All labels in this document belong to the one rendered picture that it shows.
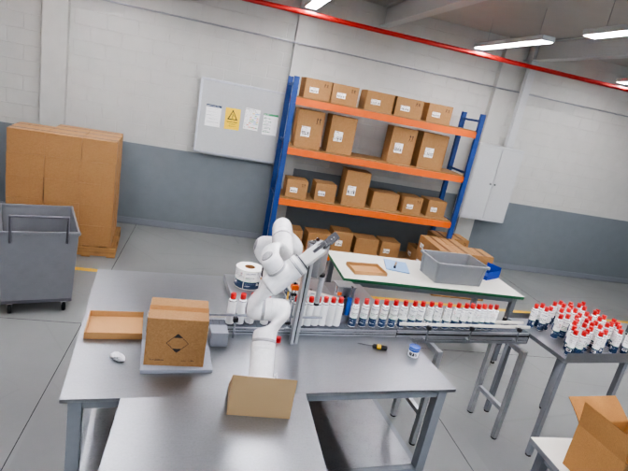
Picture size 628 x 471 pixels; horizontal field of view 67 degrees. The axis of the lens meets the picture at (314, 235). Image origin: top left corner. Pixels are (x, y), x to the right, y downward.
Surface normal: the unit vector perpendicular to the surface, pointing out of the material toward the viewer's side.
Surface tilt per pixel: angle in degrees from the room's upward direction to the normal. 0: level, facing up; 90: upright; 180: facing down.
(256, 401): 90
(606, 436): 100
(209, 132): 90
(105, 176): 90
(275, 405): 90
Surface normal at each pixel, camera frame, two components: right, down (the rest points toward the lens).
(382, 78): 0.18, 0.31
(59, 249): 0.48, 0.39
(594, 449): -0.94, -0.09
